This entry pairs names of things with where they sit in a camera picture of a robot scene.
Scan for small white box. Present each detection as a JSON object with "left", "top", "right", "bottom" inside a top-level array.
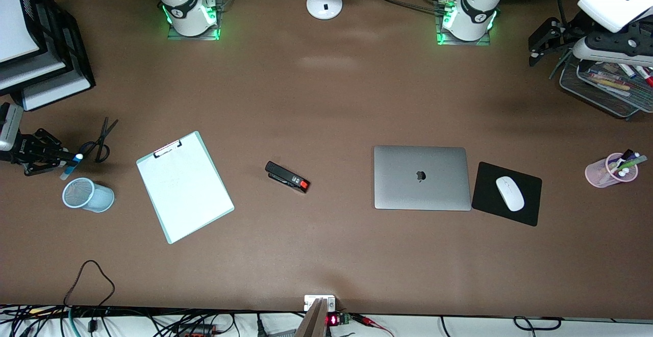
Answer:
[{"left": 304, "top": 295, "right": 336, "bottom": 312}]

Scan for light blue mesh pen cup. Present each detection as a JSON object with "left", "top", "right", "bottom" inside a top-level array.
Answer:
[{"left": 62, "top": 177, "right": 115, "bottom": 213}]

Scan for tangled black cable bundle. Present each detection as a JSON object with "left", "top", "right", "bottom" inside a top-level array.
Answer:
[{"left": 0, "top": 304, "right": 238, "bottom": 337}]

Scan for silver grey laptop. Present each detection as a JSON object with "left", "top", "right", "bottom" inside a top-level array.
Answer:
[{"left": 373, "top": 145, "right": 472, "bottom": 212}]

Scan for black scissors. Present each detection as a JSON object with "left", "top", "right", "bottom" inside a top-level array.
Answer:
[{"left": 79, "top": 117, "right": 119, "bottom": 164}]

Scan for thin black looped cable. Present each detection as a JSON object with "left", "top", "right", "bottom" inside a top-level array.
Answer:
[{"left": 63, "top": 260, "right": 116, "bottom": 308}]

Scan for white computer mouse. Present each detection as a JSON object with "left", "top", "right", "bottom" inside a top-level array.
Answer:
[{"left": 495, "top": 176, "right": 525, "bottom": 212}]

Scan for dark mesh desk tray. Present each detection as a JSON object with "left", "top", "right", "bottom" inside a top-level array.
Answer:
[{"left": 550, "top": 51, "right": 653, "bottom": 121}]

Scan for white clipboard with green edge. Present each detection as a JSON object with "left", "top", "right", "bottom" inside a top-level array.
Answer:
[{"left": 136, "top": 131, "right": 235, "bottom": 245}]

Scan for black stacked paper tray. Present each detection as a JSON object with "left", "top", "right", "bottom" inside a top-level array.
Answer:
[{"left": 0, "top": 0, "right": 96, "bottom": 112}]

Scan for red and black wire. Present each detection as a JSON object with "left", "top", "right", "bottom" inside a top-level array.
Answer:
[{"left": 351, "top": 314, "right": 394, "bottom": 337}]

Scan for wooden strut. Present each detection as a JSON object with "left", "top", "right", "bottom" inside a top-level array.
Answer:
[{"left": 295, "top": 298, "right": 328, "bottom": 337}]

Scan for black floor cable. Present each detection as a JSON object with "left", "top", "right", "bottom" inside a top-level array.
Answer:
[{"left": 439, "top": 316, "right": 563, "bottom": 337}]

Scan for pink translucent pen cup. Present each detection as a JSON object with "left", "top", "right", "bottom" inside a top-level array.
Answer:
[{"left": 585, "top": 152, "right": 639, "bottom": 189}]

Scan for blue marker with white cap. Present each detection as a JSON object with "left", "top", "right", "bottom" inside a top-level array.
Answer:
[{"left": 60, "top": 154, "right": 84, "bottom": 181}]

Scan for black orange connector block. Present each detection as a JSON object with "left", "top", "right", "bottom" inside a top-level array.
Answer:
[{"left": 178, "top": 324, "right": 216, "bottom": 337}]

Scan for yellow marker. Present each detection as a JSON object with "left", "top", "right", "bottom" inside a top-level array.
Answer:
[{"left": 587, "top": 74, "right": 632, "bottom": 94}]

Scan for black stapler with red end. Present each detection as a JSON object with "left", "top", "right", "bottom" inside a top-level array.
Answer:
[{"left": 264, "top": 161, "right": 311, "bottom": 194}]

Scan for black mouse pad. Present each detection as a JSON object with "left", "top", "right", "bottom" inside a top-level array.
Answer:
[{"left": 471, "top": 162, "right": 543, "bottom": 227}]

